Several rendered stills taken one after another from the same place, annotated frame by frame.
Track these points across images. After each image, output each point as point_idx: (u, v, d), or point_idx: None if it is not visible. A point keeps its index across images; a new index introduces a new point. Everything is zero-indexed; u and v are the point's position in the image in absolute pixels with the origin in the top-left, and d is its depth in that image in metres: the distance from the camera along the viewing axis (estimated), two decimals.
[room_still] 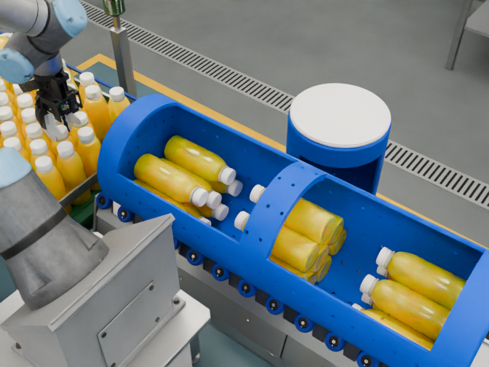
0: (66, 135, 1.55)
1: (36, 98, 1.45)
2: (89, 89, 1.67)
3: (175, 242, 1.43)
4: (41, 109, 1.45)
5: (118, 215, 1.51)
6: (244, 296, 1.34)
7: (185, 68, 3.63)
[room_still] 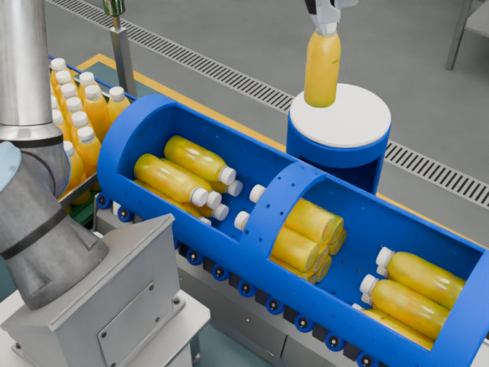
0: (335, 28, 1.16)
1: None
2: (89, 89, 1.67)
3: (175, 242, 1.43)
4: None
5: (118, 215, 1.51)
6: (244, 296, 1.34)
7: (185, 68, 3.63)
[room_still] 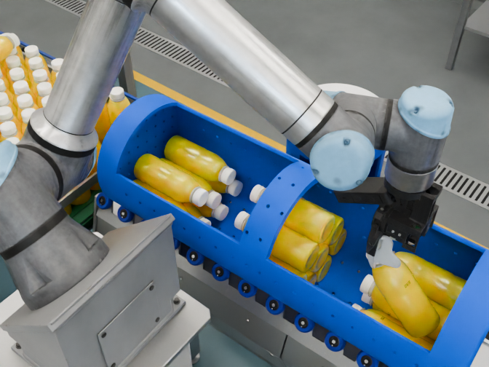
0: None
1: (373, 217, 0.99)
2: None
3: (175, 242, 1.43)
4: (380, 232, 0.99)
5: (118, 215, 1.51)
6: (244, 296, 1.34)
7: (185, 68, 3.63)
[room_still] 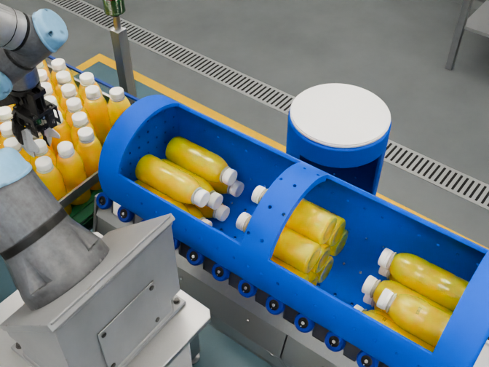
0: (389, 293, 1.14)
1: (12, 113, 1.41)
2: (89, 89, 1.67)
3: (175, 243, 1.43)
4: (17, 124, 1.42)
5: (118, 213, 1.51)
6: (242, 296, 1.35)
7: (185, 68, 3.63)
